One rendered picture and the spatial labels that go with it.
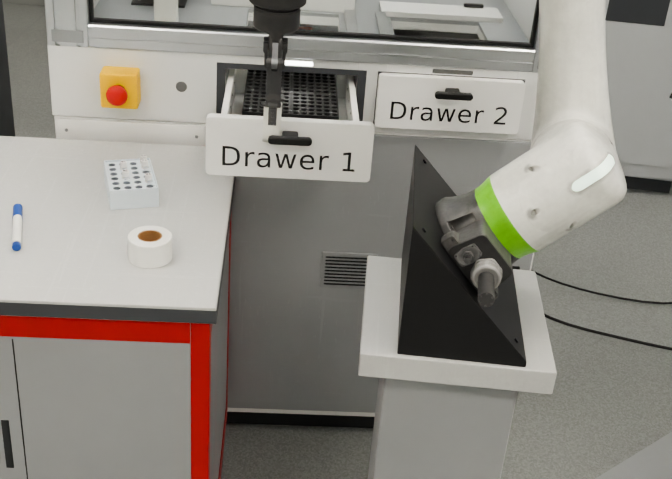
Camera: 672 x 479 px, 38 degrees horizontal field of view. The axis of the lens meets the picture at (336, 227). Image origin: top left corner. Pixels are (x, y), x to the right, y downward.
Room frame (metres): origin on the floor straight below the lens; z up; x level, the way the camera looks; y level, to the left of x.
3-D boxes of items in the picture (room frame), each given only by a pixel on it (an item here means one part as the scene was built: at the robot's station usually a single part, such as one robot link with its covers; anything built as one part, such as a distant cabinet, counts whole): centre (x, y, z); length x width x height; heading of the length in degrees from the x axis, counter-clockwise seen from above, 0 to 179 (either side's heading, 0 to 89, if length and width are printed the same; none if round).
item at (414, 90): (1.85, -0.21, 0.87); 0.29 x 0.02 x 0.11; 94
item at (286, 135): (1.55, 0.09, 0.91); 0.07 x 0.04 x 0.01; 94
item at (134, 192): (1.58, 0.37, 0.78); 0.12 x 0.08 x 0.04; 18
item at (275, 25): (1.55, 0.12, 1.09); 0.08 x 0.07 x 0.09; 4
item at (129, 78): (1.79, 0.44, 0.88); 0.07 x 0.05 x 0.07; 94
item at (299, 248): (2.31, 0.10, 0.40); 1.03 x 0.95 x 0.80; 94
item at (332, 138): (1.57, 0.09, 0.87); 0.29 x 0.02 x 0.11; 94
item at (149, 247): (1.36, 0.29, 0.78); 0.07 x 0.07 x 0.04
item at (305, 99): (1.77, 0.11, 0.87); 0.22 x 0.18 x 0.06; 4
